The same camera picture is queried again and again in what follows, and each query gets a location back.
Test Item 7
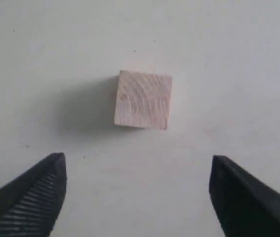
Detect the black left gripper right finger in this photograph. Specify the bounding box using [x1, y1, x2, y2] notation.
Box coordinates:
[209, 155, 280, 237]

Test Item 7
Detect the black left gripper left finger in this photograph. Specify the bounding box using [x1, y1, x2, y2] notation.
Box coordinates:
[0, 153, 67, 237]

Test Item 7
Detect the small wooden cube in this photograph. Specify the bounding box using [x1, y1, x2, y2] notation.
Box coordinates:
[114, 70, 172, 130]

